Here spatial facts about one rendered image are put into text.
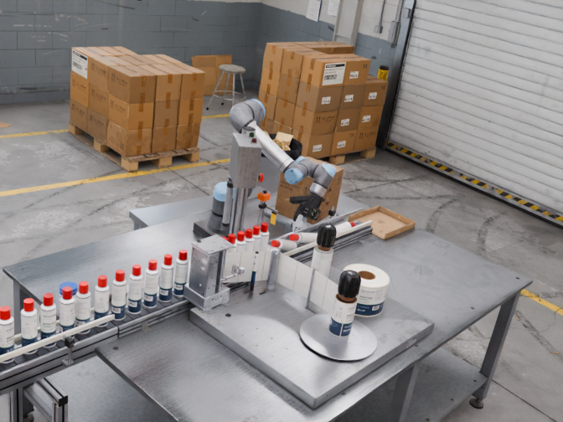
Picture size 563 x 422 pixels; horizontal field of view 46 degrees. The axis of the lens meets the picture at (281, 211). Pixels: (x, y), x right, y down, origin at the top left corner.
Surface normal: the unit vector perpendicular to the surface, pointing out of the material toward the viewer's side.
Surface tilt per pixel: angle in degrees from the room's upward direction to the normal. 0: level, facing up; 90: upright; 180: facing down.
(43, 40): 90
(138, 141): 90
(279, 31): 90
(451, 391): 1
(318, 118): 87
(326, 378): 0
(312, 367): 0
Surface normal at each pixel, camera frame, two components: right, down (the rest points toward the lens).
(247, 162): 0.21, 0.43
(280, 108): -0.76, 0.16
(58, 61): 0.65, 0.40
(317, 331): 0.14, -0.90
